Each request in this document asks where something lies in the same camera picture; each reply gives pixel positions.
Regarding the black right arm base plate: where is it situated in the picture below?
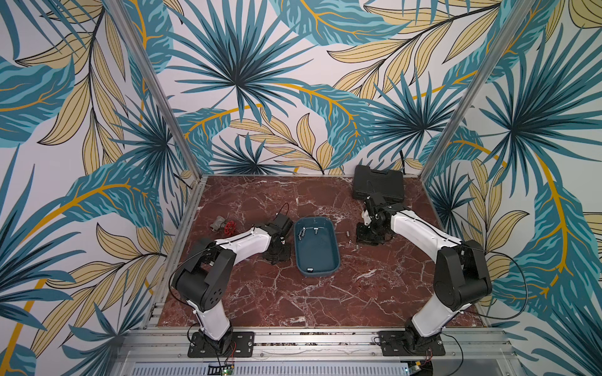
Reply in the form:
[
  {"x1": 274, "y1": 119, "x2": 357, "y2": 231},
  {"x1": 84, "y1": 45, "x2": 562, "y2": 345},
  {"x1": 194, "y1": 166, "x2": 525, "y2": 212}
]
[{"x1": 377, "y1": 330, "x2": 445, "y2": 358}]

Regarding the aluminium left corner post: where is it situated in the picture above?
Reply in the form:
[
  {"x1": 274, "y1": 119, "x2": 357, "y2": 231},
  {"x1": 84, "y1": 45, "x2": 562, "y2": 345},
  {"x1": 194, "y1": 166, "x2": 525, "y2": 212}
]
[{"x1": 106, "y1": 0, "x2": 202, "y2": 182}]

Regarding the aluminium right corner post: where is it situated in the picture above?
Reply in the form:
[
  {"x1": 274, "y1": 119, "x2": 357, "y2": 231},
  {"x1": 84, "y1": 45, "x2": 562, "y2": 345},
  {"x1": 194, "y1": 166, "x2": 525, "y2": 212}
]
[{"x1": 420, "y1": 0, "x2": 536, "y2": 183}]

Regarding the grey valve with red handwheel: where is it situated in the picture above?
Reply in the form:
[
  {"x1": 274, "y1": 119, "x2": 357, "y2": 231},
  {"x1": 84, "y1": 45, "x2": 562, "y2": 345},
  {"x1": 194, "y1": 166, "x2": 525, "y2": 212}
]
[{"x1": 210, "y1": 216, "x2": 237, "y2": 238}]

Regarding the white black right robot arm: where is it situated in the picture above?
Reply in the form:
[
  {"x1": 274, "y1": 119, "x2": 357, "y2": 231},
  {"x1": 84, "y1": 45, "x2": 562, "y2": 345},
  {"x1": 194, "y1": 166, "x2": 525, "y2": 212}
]
[{"x1": 357, "y1": 193, "x2": 492, "y2": 342}]

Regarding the aluminium corner post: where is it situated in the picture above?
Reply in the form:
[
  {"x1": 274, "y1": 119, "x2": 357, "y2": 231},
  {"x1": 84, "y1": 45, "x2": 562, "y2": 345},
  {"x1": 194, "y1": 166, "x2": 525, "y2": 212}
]
[
  {"x1": 420, "y1": 0, "x2": 536, "y2": 183},
  {"x1": 106, "y1": 0, "x2": 202, "y2": 182}
]

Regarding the aluminium front rail frame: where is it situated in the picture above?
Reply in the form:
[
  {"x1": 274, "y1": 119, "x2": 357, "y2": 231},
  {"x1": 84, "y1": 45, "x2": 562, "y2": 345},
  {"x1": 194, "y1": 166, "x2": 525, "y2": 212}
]
[{"x1": 109, "y1": 327, "x2": 526, "y2": 375}]

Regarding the black plastic tool case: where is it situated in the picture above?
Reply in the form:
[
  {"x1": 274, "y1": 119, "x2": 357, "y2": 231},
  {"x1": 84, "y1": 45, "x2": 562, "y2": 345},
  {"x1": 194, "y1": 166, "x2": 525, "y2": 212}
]
[{"x1": 352, "y1": 164, "x2": 404, "y2": 203}]

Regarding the teal plastic storage box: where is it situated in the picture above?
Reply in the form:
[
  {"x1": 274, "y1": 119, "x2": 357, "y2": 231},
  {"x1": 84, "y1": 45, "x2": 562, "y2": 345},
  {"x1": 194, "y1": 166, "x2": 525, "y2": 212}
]
[{"x1": 294, "y1": 217, "x2": 341, "y2": 277}]

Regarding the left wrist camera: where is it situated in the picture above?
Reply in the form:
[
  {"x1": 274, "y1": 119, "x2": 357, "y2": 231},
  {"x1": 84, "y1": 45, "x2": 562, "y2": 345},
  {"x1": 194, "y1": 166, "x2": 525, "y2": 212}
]
[{"x1": 270, "y1": 213, "x2": 293, "y2": 238}]

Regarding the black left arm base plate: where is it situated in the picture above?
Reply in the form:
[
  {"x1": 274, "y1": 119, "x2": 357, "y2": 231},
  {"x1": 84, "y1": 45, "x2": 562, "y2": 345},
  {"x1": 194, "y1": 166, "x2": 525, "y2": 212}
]
[{"x1": 187, "y1": 332, "x2": 256, "y2": 359}]

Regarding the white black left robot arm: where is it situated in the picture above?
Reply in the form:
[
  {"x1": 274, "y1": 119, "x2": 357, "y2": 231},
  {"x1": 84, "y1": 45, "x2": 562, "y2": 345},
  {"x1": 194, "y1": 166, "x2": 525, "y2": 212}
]
[{"x1": 170, "y1": 220, "x2": 293, "y2": 342}]

